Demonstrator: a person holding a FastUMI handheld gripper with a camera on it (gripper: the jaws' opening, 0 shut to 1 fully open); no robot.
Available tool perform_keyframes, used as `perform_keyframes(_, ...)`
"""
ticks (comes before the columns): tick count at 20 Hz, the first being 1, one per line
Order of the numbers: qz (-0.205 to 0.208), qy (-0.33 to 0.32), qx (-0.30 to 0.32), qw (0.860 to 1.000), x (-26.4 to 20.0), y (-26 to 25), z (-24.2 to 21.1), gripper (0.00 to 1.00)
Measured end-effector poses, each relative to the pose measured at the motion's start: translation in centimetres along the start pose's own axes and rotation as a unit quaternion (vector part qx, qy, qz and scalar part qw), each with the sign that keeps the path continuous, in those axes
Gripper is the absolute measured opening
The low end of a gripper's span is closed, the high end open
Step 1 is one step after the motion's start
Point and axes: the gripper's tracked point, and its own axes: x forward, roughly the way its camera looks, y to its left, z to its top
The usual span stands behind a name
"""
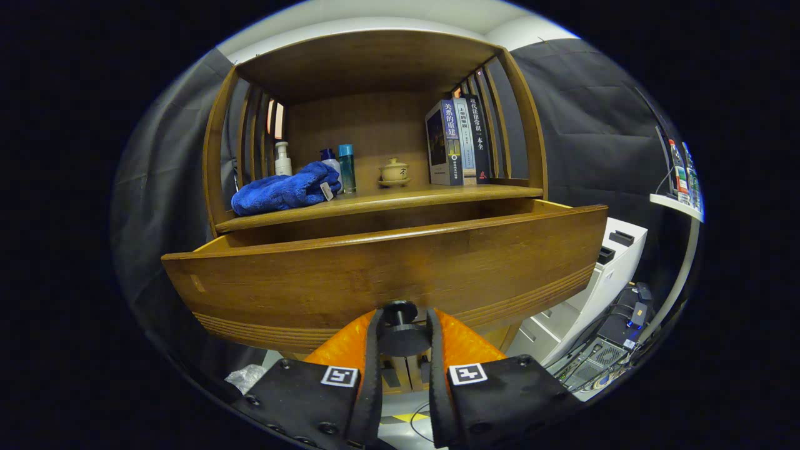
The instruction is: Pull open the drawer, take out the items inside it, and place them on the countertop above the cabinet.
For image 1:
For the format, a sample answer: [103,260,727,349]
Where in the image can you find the black floor cables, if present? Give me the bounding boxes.
[409,403,438,444]

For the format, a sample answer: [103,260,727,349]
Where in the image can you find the blue towel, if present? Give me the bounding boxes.
[231,161,343,217]

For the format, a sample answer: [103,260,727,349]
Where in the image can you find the wooden drawer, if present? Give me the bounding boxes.
[161,199,609,358]

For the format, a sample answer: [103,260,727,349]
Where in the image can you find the wooden cabinet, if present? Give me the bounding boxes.
[201,29,549,394]

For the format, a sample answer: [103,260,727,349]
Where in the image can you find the black floor electronics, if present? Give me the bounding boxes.
[556,281,654,394]

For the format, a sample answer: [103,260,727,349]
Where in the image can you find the teal bottle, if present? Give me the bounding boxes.
[338,144,357,194]

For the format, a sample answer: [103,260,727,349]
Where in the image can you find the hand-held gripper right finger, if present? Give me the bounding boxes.
[427,307,582,449]

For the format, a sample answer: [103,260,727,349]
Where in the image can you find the white bottle blue cap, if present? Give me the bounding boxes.
[319,148,343,182]

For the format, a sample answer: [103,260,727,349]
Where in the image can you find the wooden countertop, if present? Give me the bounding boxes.
[214,183,544,234]

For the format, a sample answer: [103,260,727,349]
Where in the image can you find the blue spine book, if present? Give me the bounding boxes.
[426,99,465,186]

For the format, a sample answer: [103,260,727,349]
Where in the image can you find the dark monitor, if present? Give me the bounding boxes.
[654,125,679,198]

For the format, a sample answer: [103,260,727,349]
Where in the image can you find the beige lidded teacup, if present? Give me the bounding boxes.
[378,157,412,188]

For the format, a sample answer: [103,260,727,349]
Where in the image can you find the white drawer unit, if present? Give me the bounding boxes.
[506,217,649,366]

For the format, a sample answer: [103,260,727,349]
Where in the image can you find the red cap water bottle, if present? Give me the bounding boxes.
[669,139,690,206]

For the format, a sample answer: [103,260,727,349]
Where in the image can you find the white round side table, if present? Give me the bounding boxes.
[649,192,705,344]

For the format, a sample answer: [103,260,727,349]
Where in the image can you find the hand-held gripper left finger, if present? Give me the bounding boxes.
[234,307,383,449]

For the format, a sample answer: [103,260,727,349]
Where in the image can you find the pale spine book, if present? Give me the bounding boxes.
[453,97,478,186]

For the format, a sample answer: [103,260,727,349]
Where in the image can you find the clear plastic bag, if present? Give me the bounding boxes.
[225,364,268,394]

